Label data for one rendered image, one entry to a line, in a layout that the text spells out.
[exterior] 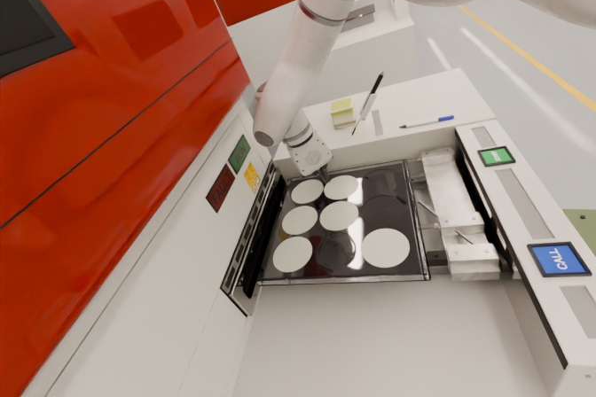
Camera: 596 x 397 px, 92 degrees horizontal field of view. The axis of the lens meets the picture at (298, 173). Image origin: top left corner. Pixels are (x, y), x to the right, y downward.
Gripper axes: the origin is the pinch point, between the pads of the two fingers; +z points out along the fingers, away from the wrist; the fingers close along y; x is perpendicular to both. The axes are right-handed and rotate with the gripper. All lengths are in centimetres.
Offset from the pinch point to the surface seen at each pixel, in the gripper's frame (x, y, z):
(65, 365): -42, -40, -31
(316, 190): -1.6, -4.0, 1.4
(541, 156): 35, 126, 111
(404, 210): -23.7, 10.0, 3.5
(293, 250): -17.8, -17.4, -0.3
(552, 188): 14, 107, 108
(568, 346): -59, 9, -3
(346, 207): -13.8, -0.5, 2.1
